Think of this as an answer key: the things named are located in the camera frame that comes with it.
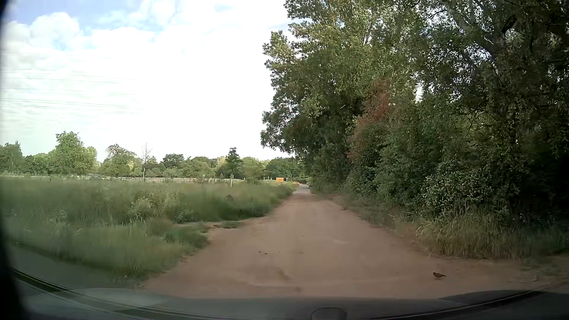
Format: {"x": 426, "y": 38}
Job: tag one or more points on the brown dirt road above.
{"x": 311, "y": 240}

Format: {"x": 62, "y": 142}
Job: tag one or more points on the thin bare tree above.
{"x": 144, "y": 164}

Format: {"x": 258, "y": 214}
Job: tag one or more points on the car's own bonnet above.
{"x": 284, "y": 306}

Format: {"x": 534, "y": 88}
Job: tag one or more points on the wood of green trees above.
{"x": 422, "y": 102}

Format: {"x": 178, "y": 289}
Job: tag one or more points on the long low fence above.
{"x": 133, "y": 179}

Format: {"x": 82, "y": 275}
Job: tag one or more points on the row of distant trees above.
{"x": 115, "y": 162}

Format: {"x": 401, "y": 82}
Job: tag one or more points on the tall grass field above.
{"x": 102, "y": 209}

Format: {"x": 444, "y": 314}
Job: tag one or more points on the small brown bird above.
{"x": 438, "y": 275}

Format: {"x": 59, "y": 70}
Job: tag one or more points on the grass verge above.
{"x": 466, "y": 233}

